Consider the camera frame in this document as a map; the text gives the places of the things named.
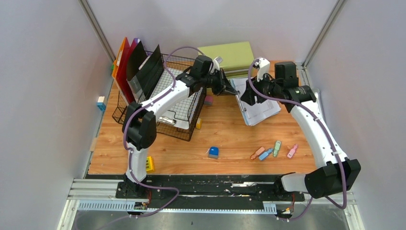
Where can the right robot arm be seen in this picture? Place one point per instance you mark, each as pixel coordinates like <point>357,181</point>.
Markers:
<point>335,172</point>

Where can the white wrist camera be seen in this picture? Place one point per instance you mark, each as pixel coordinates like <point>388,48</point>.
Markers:
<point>262,66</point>
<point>216,64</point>

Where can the blue stamp block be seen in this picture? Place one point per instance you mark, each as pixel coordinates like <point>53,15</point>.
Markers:
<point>213,152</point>

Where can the black wire basket organizer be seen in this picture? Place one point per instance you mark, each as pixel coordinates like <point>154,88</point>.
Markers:
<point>177,65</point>

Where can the yellow eraser block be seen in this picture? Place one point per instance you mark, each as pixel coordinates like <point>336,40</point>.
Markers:
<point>199,123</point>

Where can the yellow grid box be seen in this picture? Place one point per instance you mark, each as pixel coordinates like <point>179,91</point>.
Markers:
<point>150,166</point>

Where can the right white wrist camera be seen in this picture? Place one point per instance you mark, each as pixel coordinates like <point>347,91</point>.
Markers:
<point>262,66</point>

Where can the blue clipboard with papers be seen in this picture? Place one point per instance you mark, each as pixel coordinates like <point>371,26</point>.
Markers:
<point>255,114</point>

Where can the black folder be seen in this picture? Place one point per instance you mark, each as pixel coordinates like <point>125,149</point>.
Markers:
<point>144,69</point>

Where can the green drawer cabinet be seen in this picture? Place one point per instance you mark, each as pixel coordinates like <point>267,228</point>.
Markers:
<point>236,57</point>

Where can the blue highlighter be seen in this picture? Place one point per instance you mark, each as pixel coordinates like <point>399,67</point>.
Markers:
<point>265,154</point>

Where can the green highlighter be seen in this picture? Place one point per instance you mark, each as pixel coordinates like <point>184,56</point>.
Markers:
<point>277,147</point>

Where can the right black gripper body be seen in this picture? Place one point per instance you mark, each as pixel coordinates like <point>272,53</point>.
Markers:
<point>267,88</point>

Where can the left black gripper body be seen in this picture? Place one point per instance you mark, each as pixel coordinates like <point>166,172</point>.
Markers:
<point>214,81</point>

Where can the orange highlighter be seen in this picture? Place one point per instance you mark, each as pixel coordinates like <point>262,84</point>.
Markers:
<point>258,152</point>

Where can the white grid clipboard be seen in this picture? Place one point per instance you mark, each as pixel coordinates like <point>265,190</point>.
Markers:
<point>181,112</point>

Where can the orange folder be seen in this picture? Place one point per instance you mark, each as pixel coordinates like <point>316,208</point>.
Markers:
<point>118,58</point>

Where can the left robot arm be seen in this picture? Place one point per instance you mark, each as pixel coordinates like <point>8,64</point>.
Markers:
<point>139,128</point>

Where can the red folder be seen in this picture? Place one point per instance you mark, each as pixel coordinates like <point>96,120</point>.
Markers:
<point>121,78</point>

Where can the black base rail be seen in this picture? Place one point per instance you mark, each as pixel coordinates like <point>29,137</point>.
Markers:
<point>215,192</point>

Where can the pink eraser block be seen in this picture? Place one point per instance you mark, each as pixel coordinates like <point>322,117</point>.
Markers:
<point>208,100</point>

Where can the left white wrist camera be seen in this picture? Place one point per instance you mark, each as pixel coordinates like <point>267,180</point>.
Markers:
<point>216,64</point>

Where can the blue white block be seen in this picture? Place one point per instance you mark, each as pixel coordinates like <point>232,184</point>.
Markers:
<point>101,103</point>

